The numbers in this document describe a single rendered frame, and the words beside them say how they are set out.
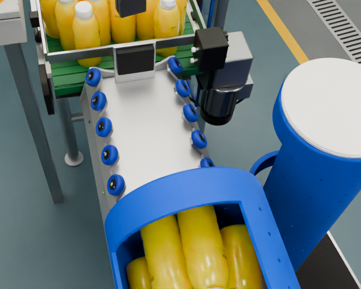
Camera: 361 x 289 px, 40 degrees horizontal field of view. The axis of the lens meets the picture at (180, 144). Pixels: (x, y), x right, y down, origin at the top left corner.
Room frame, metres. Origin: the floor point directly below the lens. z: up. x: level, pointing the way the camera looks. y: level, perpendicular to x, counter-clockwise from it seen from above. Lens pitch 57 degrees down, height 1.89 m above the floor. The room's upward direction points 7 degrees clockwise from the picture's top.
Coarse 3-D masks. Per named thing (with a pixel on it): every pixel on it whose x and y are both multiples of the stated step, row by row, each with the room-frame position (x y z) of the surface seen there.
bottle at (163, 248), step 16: (160, 224) 0.34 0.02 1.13; (176, 224) 0.35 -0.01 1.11; (144, 240) 0.32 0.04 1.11; (160, 240) 0.31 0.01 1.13; (176, 240) 0.32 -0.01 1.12; (160, 256) 0.29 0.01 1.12; (176, 256) 0.29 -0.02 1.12; (160, 272) 0.26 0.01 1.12; (176, 272) 0.26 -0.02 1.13; (160, 288) 0.24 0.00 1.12; (176, 288) 0.24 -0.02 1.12; (192, 288) 0.25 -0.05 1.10
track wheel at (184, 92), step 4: (180, 80) 0.78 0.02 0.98; (176, 84) 0.77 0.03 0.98; (180, 84) 0.76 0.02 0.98; (184, 84) 0.78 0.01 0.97; (176, 88) 0.76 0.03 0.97; (180, 88) 0.76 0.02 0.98; (184, 88) 0.76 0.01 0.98; (188, 88) 0.78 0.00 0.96; (180, 92) 0.75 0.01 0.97; (184, 92) 0.75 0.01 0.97; (188, 92) 0.76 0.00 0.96; (184, 96) 0.75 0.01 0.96
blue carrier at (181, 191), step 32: (160, 192) 0.35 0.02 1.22; (192, 192) 0.35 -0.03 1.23; (224, 192) 0.36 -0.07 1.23; (256, 192) 0.39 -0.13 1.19; (128, 224) 0.31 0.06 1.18; (224, 224) 0.41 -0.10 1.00; (256, 224) 0.32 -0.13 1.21; (128, 256) 0.32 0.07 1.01; (288, 256) 0.30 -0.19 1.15; (128, 288) 0.26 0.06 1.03; (288, 288) 0.24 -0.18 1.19
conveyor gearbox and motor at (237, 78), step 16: (240, 32) 1.09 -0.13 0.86; (240, 48) 1.03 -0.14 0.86; (240, 64) 0.99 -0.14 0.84; (224, 80) 0.97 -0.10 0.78; (240, 80) 0.99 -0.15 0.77; (208, 96) 1.00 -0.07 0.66; (224, 96) 0.98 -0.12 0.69; (240, 96) 1.02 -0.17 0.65; (208, 112) 0.99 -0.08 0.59; (224, 112) 0.99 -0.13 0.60
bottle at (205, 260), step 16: (208, 208) 0.37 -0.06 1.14; (192, 224) 0.34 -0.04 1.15; (208, 224) 0.34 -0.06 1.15; (192, 240) 0.31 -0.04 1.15; (208, 240) 0.31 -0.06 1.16; (192, 256) 0.28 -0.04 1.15; (208, 256) 0.28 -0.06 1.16; (224, 256) 0.29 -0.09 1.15; (192, 272) 0.26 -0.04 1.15; (208, 272) 0.26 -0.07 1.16; (224, 272) 0.26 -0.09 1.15; (208, 288) 0.24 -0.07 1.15; (224, 288) 0.24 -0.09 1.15
